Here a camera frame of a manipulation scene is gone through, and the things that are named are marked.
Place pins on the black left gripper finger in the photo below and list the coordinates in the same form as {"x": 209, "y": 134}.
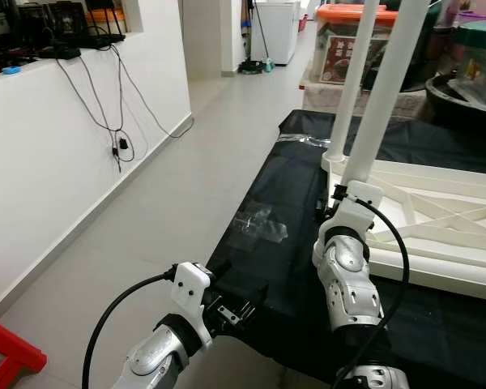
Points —
{"x": 246, "y": 310}
{"x": 218, "y": 269}

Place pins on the white plastic children table top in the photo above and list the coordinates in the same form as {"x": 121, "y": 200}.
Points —
{"x": 445, "y": 251}

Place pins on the white plastic table leg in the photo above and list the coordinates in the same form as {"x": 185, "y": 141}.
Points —
{"x": 350, "y": 89}
{"x": 389, "y": 81}

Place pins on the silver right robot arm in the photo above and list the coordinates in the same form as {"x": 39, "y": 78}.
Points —
{"x": 348, "y": 275}

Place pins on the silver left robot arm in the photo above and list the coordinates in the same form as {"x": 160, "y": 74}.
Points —
{"x": 158, "y": 356}

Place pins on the clear tape patch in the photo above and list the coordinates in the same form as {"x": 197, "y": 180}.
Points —
{"x": 259, "y": 225}

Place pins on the black tablecloth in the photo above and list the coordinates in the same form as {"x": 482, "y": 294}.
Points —
{"x": 292, "y": 186}

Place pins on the black power adapter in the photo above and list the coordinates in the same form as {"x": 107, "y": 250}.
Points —
{"x": 123, "y": 144}

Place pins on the beige low bench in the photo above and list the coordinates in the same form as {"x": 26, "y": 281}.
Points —
{"x": 320, "y": 99}

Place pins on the black floor mop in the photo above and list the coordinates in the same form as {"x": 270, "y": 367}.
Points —
{"x": 251, "y": 66}

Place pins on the small teal plastic object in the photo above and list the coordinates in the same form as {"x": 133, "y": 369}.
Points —
{"x": 269, "y": 65}

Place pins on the red plastic stool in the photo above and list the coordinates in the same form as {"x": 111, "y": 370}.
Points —
{"x": 12, "y": 348}

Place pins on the white appliance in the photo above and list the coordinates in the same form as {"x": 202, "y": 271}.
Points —
{"x": 275, "y": 32}

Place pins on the orange-lidded printed storage box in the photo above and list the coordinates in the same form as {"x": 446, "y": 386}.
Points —
{"x": 336, "y": 53}

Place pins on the black router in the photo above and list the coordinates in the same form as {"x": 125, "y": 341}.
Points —
{"x": 105, "y": 38}

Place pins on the black round basin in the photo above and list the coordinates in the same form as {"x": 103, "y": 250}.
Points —
{"x": 462, "y": 109}

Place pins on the clear plastic storage container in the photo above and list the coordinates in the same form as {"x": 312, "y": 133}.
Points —
{"x": 482, "y": 77}

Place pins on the black plastic bag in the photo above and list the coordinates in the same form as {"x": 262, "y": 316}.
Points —
{"x": 429, "y": 49}

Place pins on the green round pot lid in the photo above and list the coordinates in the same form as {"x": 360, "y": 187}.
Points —
{"x": 482, "y": 32}

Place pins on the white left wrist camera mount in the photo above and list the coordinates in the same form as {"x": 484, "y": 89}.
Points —
{"x": 192, "y": 288}

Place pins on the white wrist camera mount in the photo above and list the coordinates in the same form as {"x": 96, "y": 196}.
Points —
{"x": 192, "y": 288}
{"x": 360, "y": 198}

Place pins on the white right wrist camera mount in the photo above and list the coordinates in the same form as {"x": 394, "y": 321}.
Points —
{"x": 360, "y": 198}

